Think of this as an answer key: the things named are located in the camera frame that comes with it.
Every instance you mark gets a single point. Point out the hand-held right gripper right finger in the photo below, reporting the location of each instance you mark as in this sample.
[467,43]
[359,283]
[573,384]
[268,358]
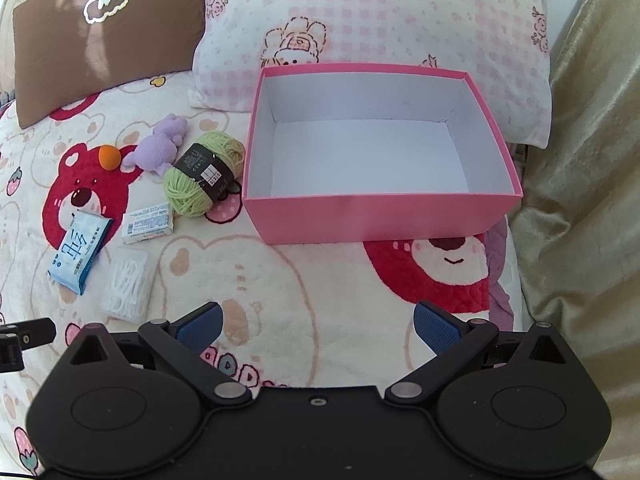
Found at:
[437,327]

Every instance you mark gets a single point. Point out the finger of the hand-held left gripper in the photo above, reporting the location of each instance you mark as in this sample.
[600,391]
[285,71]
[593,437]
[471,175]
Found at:
[30,332]

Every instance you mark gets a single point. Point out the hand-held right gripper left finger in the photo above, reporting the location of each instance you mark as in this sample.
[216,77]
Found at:
[202,327]

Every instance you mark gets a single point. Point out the clear cotton swab packet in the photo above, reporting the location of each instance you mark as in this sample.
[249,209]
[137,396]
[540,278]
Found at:
[127,285]

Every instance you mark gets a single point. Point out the blue wet wipes packet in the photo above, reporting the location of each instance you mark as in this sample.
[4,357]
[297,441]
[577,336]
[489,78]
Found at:
[75,255]

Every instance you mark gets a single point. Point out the small white printed box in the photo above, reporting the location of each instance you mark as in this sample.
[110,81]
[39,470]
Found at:
[147,222]

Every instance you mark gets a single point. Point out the pink cardboard box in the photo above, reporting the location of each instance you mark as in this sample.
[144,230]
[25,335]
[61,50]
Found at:
[375,220]

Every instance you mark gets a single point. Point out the green yarn ball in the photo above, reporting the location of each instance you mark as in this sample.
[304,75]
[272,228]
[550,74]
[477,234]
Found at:
[187,195]

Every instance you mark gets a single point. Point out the purple plush toy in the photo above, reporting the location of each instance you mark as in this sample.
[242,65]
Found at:
[155,152]

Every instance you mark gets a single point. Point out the orange makeup sponge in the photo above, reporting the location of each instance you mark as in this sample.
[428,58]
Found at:
[109,157]

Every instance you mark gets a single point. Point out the pink quilted mat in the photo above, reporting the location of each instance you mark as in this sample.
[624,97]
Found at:
[500,280]

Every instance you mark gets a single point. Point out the bear printed blanket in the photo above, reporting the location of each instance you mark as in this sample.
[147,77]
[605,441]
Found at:
[310,285]

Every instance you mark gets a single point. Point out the gold shiny fabric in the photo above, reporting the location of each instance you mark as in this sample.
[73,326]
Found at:
[590,160]

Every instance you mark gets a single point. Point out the brown pillow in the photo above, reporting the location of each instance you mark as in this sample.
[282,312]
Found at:
[75,60]

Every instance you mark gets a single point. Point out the pink checked pillow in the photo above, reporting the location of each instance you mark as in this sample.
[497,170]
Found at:
[375,10]

